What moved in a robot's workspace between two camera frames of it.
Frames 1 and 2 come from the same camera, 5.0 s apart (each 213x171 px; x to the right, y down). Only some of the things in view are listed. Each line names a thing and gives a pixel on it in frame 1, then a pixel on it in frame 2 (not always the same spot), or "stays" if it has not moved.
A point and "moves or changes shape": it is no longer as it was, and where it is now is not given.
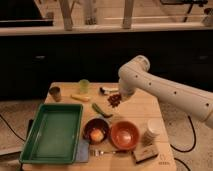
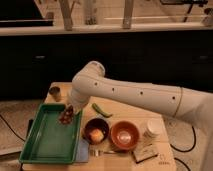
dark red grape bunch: x=114 y=100 moves or changes shape
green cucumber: x=102 y=113 stays
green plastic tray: x=54 y=135 stays
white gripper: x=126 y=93 -> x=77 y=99
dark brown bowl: x=96 y=123 stays
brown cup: x=55 y=91 stays
